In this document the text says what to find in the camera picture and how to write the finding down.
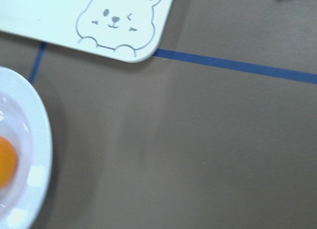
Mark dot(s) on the white plate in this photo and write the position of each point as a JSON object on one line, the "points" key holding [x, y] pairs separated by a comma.
{"points": [[25, 124]]}

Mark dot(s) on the orange fruit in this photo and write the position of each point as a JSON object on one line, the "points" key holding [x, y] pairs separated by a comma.
{"points": [[8, 162]]}

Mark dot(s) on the white bear tray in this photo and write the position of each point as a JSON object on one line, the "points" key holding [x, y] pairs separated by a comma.
{"points": [[125, 30]]}

